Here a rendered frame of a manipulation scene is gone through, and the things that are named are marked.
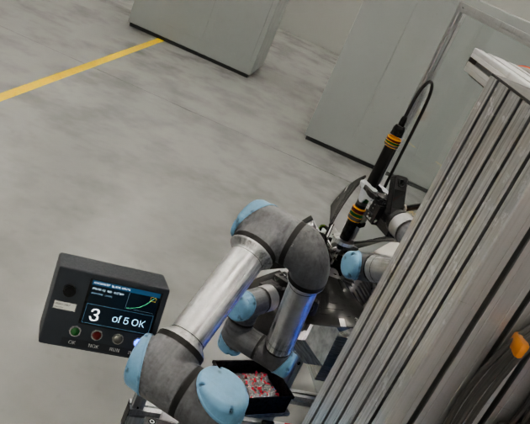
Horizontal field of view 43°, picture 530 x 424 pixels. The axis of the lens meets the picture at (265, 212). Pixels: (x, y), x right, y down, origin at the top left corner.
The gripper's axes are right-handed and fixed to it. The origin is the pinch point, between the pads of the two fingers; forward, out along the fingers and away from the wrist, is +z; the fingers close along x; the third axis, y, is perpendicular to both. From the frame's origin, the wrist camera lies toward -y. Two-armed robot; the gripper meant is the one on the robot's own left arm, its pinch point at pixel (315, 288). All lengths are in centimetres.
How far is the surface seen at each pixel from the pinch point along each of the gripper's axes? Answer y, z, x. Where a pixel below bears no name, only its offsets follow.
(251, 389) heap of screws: 0.8, -14.2, 33.5
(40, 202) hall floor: 240, 78, 93
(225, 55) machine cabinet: 514, 524, 46
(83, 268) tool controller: 19, -73, -9
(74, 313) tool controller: 17, -75, 1
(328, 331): -2.9, 13.8, 17.7
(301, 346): -1.1, 3.0, 21.3
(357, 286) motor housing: -2.2, 23.3, 2.9
